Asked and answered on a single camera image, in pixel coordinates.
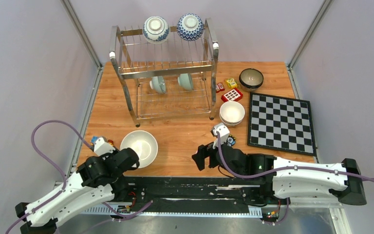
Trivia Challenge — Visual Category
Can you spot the black white checkerboard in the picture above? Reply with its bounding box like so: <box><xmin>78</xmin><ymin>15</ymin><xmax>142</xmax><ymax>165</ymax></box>
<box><xmin>247</xmin><ymin>93</ymin><xmax>317</xmax><ymax>157</ymax></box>

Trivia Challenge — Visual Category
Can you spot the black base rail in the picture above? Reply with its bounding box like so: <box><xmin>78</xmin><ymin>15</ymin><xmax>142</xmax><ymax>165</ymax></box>
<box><xmin>81</xmin><ymin>176</ymin><xmax>340</xmax><ymax>218</ymax></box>

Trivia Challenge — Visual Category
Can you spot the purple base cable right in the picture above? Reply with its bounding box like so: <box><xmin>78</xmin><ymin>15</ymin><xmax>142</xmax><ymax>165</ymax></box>
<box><xmin>260</xmin><ymin>197</ymin><xmax>292</xmax><ymax>226</ymax></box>

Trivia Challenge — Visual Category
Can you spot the pink brown bowl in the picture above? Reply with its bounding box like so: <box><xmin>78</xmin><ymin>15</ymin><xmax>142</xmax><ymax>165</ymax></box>
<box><xmin>240</xmin><ymin>85</ymin><xmax>260</xmax><ymax>93</ymax></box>

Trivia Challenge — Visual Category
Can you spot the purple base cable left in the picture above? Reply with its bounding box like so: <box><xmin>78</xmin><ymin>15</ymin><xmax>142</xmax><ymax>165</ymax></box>
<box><xmin>104</xmin><ymin>199</ymin><xmax>154</xmax><ymax>223</ymax></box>

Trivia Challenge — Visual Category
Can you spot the small celadon cup left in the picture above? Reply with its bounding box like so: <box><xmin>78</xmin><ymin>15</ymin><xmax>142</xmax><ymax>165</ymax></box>
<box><xmin>149</xmin><ymin>76</ymin><xmax>166</xmax><ymax>94</ymax></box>

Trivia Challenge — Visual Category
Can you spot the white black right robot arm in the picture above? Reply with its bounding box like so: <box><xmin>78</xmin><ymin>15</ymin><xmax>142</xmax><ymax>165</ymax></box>
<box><xmin>192</xmin><ymin>143</ymin><xmax>367</xmax><ymax>206</ymax></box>

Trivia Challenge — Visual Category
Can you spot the red owl toy block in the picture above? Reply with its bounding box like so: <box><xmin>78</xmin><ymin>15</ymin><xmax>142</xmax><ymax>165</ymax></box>
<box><xmin>215</xmin><ymin>82</ymin><xmax>225</xmax><ymax>93</ymax></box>

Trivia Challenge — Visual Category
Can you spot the small celadon cup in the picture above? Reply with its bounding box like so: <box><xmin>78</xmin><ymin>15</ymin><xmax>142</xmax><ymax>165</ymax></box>
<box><xmin>177</xmin><ymin>73</ymin><xmax>194</xmax><ymax>91</ymax></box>
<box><xmin>149</xmin><ymin>76</ymin><xmax>166</xmax><ymax>94</ymax></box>

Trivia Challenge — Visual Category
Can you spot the blue orange toy car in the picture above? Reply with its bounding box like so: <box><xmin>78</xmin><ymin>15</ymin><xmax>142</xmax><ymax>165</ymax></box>
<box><xmin>91</xmin><ymin>136</ymin><xmax>114</xmax><ymax>150</ymax></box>

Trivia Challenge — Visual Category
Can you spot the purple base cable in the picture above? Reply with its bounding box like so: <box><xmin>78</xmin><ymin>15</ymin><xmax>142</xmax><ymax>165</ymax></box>
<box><xmin>260</xmin><ymin>197</ymin><xmax>292</xmax><ymax>226</ymax></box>
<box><xmin>104</xmin><ymin>199</ymin><xmax>154</xmax><ymax>223</ymax></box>

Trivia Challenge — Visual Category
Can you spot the dark blue floral bowl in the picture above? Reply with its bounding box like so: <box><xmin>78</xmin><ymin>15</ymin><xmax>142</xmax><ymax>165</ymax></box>
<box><xmin>239</xmin><ymin>68</ymin><xmax>264</xmax><ymax>87</ymax></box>

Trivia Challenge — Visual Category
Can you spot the white blue floral bowl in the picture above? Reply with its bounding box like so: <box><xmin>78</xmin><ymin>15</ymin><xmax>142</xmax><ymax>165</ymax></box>
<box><xmin>142</xmin><ymin>16</ymin><xmax>170</xmax><ymax>44</ymax></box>

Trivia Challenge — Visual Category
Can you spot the blue owl toy block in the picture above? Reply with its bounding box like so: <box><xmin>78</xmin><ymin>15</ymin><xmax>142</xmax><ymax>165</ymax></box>
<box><xmin>226</xmin><ymin>135</ymin><xmax>236</xmax><ymax>146</ymax></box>

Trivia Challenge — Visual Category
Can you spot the yellow owl toy block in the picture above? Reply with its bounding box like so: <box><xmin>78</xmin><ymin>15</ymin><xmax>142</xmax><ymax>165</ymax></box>
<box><xmin>225</xmin><ymin>78</ymin><xmax>238</xmax><ymax>89</ymax></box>

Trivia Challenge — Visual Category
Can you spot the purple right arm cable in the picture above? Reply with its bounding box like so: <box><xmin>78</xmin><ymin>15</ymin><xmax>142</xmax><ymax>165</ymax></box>
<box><xmin>215</xmin><ymin>131</ymin><xmax>374</xmax><ymax>187</ymax></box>

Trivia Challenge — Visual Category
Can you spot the cream bowl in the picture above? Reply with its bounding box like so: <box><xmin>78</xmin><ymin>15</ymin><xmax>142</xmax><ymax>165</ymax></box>
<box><xmin>221</xmin><ymin>119</ymin><xmax>242</xmax><ymax>127</ymax></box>
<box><xmin>219</xmin><ymin>101</ymin><xmax>245</xmax><ymax>122</ymax></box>

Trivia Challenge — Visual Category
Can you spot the small celadon cup right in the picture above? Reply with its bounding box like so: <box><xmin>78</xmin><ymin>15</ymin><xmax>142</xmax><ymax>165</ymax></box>
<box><xmin>177</xmin><ymin>73</ymin><xmax>194</xmax><ymax>91</ymax></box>

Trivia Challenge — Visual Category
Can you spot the steel two-tier dish rack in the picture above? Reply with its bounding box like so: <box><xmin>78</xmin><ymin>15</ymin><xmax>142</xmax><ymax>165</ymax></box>
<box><xmin>109</xmin><ymin>18</ymin><xmax>219</xmax><ymax>127</ymax></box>

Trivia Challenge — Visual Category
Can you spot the red calculator toy block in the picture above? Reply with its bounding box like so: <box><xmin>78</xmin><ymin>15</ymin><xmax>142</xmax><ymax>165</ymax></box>
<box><xmin>221</xmin><ymin>88</ymin><xmax>243</xmax><ymax>102</ymax></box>

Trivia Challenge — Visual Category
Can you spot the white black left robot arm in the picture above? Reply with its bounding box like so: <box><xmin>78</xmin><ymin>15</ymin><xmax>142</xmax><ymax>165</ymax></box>
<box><xmin>16</xmin><ymin>148</ymin><xmax>140</xmax><ymax>234</ymax></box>

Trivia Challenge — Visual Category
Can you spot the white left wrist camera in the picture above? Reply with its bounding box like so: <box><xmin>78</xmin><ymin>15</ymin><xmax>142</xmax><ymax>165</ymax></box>
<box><xmin>93</xmin><ymin>145</ymin><xmax>117</xmax><ymax>156</ymax></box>

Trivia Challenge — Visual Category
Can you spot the blue white patterned bowl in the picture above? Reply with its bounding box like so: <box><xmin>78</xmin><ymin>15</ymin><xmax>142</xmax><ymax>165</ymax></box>
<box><xmin>176</xmin><ymin>13</ymin><xmax>205</xmax><ymax>41</ymax></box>

